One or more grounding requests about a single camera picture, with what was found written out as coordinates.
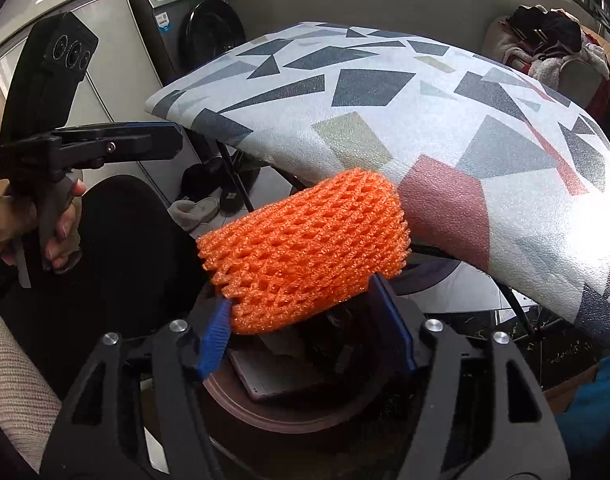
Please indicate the geometric patterned table cover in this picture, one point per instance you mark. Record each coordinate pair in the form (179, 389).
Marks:
(492, 166)

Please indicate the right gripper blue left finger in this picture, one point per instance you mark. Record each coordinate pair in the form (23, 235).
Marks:
(214, 338)

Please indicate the grey front-load washing machine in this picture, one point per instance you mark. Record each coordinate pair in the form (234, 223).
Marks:
(182, 35)

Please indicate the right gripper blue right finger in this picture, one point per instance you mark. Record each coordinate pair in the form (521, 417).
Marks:
(393, 334)

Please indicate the dark round trash bin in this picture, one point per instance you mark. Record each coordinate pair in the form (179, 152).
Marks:
(322, 399)

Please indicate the blue fabric bedding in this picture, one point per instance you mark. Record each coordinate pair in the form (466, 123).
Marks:
(585, 424)

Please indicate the orange foam fruit net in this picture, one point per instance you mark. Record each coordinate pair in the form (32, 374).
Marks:
(290, 260)

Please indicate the person's left hand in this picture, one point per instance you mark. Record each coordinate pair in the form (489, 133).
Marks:
(18, 217)

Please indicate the white cabinet with counter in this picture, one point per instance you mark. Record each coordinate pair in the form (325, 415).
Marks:
(119, 79)

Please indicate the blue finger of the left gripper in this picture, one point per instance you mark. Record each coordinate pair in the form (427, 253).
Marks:
(137, 145)
(141, 125)

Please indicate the clear red blister package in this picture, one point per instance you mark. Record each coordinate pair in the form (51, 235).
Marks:
(288, 361)

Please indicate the chair piled with clothes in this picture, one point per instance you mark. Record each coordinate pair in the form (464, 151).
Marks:
(552, 47)

